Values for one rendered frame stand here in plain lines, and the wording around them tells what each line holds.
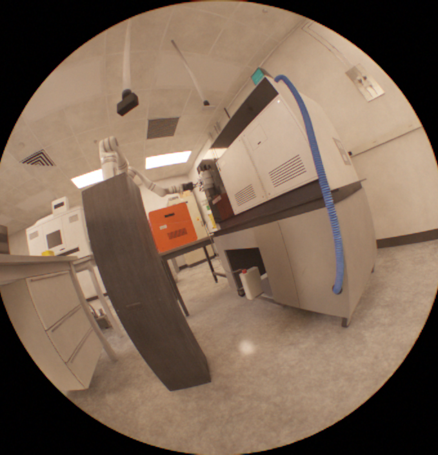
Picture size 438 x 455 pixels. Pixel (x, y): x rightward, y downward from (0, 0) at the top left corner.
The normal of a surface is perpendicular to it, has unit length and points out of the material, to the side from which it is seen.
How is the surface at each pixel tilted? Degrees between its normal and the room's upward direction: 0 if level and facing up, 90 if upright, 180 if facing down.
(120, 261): 90
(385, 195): 90
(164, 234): 90
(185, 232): 90
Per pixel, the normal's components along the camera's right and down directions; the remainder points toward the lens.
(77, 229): 0.41, -0.15
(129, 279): 0.18, -0.08
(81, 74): 0.33, 0.95
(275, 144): -0.85, 0.29
